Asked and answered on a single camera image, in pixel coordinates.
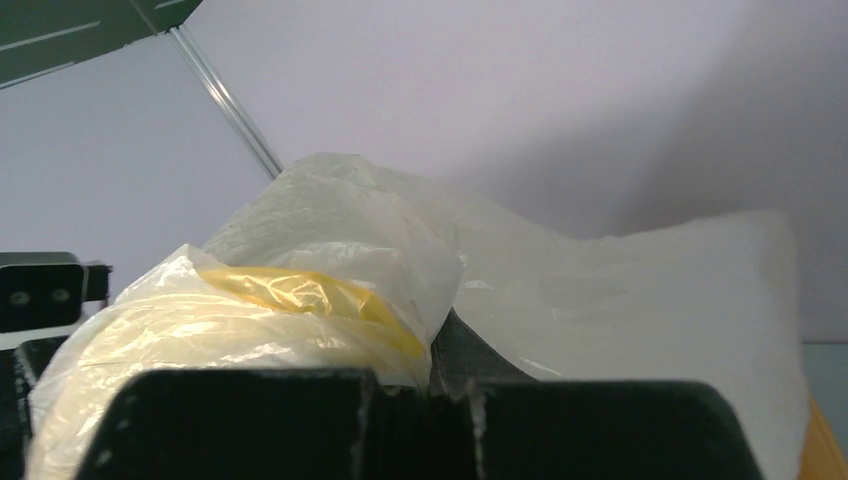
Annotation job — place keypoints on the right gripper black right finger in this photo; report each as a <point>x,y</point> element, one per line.
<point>490,420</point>

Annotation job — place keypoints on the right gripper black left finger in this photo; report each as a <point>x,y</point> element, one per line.
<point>256,424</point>

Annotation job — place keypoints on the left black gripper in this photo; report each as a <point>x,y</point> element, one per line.
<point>21,368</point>

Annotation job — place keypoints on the translucent white yellow trash bag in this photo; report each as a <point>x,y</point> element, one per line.
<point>340,262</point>

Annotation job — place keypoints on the orange plastic trash bin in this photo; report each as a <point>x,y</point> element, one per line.
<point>822,457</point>

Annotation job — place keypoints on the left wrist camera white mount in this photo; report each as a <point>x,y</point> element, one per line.
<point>44,294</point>

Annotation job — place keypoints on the left aluminium corner post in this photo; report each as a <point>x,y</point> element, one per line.
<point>235,114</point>

